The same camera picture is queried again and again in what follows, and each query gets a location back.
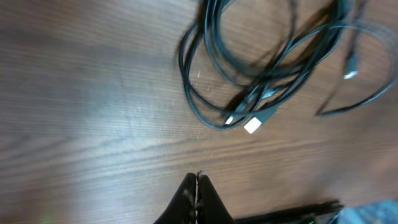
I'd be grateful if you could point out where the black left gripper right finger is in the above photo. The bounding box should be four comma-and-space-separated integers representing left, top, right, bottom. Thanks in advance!
197, 175, 234, 224

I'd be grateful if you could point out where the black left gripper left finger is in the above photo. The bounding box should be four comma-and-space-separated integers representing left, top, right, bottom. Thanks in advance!
154, 173, 197, 224

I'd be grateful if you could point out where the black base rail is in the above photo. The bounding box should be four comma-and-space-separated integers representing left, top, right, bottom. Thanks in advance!
235, 200, 344, 224

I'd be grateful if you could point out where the thick black usb cable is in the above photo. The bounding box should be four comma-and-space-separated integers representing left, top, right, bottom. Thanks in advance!
177, 0, 352, 134

